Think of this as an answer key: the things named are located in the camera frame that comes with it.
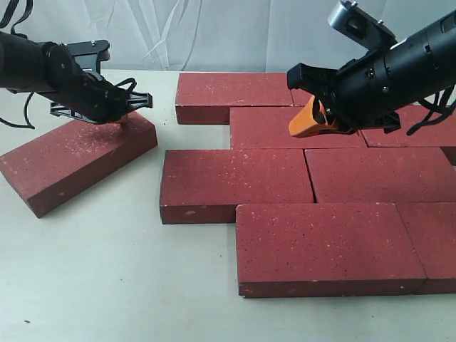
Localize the red brick lifted front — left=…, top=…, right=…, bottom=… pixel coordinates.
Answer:
left=160, top=149, right=314, bottom=224

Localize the red brick front large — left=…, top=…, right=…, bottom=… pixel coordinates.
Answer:
left=236, top=203, right=426, bottom=298

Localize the black cable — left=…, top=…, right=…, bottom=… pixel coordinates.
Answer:
left=0, top=0, right=138, bottom=130
left=406, top=85, right=456, bottom=136

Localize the black left cable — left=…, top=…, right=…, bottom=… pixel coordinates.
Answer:
left=0, top=0, right=138, bottom=130

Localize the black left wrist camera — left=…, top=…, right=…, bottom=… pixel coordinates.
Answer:
left=67, top=39, right=110, bottom=73

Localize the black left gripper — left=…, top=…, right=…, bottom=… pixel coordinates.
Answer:
left=41, top=43, right=152, bottom=124

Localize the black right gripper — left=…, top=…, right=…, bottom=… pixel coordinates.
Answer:
left=287, top=28, right=455, bottom=138

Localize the black right cable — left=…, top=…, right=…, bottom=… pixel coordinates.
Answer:
left=406, top=85, right=456, bottom=136

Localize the red brick pushed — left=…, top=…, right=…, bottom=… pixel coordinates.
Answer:
left=229, top=107, right=367, bottom=150

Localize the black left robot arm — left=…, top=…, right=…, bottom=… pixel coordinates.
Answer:
left=1, top=33, right=152, bottom=125

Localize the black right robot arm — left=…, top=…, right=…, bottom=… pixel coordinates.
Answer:
left=287, top=1, right=455, bottom=138

